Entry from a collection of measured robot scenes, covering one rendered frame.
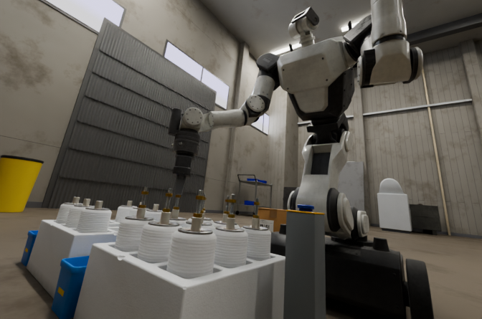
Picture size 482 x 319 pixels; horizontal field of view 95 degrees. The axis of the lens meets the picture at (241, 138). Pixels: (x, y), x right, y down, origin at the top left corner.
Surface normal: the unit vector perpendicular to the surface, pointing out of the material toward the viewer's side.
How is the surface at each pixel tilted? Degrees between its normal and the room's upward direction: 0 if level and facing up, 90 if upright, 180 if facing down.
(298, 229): 90
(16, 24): 90
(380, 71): 143
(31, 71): 90
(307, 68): 127
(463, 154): 90
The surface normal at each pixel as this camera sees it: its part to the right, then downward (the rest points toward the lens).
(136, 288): -0.60, -0.28
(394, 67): -0.30, 0.59
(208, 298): 0.79, -0.11
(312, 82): -0.62, 0.37
